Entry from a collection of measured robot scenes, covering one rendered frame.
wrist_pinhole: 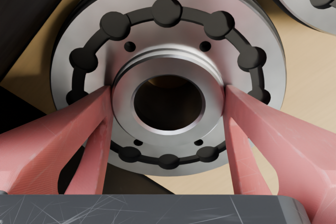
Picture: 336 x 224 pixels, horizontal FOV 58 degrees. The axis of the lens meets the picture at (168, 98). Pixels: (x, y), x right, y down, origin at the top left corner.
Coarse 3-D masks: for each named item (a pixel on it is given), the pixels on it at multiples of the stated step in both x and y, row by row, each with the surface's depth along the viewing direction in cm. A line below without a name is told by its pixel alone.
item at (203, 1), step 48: (96, 0) 11; (144, 0) 11; (192, 0) 11; (240, 0) 11; (96, 48) 12; (144, 48) 12; (192, 48) 12; (240, 48) 12; (144, 144) 15; (192, 144) 15
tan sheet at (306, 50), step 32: (64, 0) 14; (288, 32) 15; (320, 32) 15; (32, 64) 16; (288, 64) 16; (320, 64) 16; (32, 96) 17; (288, 96) 17; (320, 96) 17; (256, 160) 20; (192, 192) 22; (224, 192) 22
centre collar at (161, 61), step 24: (168, 48) 12; (120, 72) 12; (144, 72) 12; (168, 72) 12; (192, 72) 12; (216, 72) 12; (120, 96) 12; (216, 96) 12; (120, 120) 13; (144, 120) 14; (192, 120) 13; (216, 120) 13; (168, 144) 14
